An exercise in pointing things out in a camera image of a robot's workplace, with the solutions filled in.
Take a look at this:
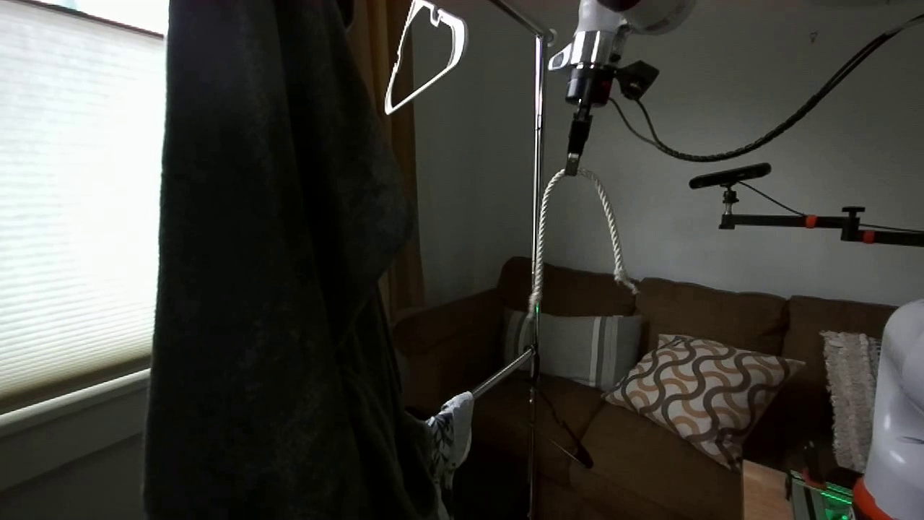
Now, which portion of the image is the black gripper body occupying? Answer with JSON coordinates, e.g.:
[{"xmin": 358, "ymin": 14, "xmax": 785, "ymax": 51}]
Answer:
[{"xmin": 564, "ymin": 63, "xmax": 619, "ymax": 110}]

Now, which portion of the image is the white rope cord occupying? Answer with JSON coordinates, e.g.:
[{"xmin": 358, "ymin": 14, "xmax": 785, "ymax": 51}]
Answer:
[{"xmin": 517, "ymin": 165, "xmax": 645, "ymax": 356}]

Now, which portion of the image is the chrome metal clothes stand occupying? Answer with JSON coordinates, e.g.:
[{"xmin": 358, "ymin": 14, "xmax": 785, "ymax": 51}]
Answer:
[{"xmin": 469, "ymin": 0, "xmax": 596, "ymax": 520}]

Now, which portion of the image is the white plastic hanger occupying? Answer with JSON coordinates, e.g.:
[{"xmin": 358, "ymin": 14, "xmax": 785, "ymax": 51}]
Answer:
[{"xmin": 382, "ymin": 0, "xmax": 470, "ymax": 119}]

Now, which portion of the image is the brown curtain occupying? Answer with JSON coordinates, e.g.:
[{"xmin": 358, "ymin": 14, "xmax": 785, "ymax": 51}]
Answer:
[{"xmin": 343, "ymin": 0, "xmax": 427, "ymax": 321}]

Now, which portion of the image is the grey striped pillow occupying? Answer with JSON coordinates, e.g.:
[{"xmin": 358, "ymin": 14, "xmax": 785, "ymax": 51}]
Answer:
[{"xmin": 507, "ymin": 305, "xmax": 647, "ymax": 394}]

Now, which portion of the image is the brown wave-patterned pillow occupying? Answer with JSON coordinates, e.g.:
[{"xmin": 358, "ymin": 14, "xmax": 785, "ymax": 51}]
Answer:
[{"xmin": 603, "ymin": 331, "xmax": 805, "ymax": 470}]

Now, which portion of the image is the white floral cloth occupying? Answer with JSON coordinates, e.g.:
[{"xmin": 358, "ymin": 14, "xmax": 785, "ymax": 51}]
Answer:
[{"xmin": 408, "ymin": 386, "xmax": 478, "ymax": 520}]

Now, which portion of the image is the black hanging garment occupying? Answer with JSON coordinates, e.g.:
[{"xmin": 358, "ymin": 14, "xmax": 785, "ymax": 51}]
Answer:
[{"xmin": 141, "ymin": 0, "xmax": 436, "ymax": 520}]

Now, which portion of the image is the brown sofa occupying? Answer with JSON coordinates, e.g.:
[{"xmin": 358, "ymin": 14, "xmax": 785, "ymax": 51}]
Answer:
[{"xmin": 387, "ymin": 255, "xmax": 892, "ymax": 520}]

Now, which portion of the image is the white knit throw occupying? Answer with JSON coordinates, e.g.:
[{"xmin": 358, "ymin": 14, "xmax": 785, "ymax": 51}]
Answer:
[{"xmin": 820, "ymin": 330, "xmax": 882, "ymax": 473}]

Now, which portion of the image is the wooden box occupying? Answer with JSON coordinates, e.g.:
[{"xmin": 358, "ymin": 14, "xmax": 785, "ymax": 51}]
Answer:
[{"xmin": 740, "ymin": 457, "xmax": 798, "ymax": 520}]

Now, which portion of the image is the wide white window blind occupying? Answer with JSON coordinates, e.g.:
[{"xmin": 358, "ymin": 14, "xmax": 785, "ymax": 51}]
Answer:
[{"xmin": 0, "ymin": 0, "xmax": 167, "ymax": 402}]

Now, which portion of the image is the white window sill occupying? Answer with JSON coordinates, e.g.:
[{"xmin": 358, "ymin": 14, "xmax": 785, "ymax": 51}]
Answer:
[{"xmin": 0, "ymin": 368, "xmax": 153, "ymax": 438}]

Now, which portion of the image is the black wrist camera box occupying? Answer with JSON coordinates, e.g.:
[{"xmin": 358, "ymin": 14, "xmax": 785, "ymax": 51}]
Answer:
[{"xmin": 616, "ymin": 58, "xmax": 661, "ymax": 102}]

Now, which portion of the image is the black stereo camera bar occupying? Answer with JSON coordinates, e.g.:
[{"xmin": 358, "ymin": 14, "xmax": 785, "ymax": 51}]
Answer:
[{"xmin": 687, "ymin": 160, "xmax": 774, "ymax": 193}]

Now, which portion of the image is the green metal frame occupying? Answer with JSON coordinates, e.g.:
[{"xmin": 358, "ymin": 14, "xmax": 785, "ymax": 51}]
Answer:
[{"xmin": 785, "ymin": 467, "xmax": 862, "ymax": 520}]

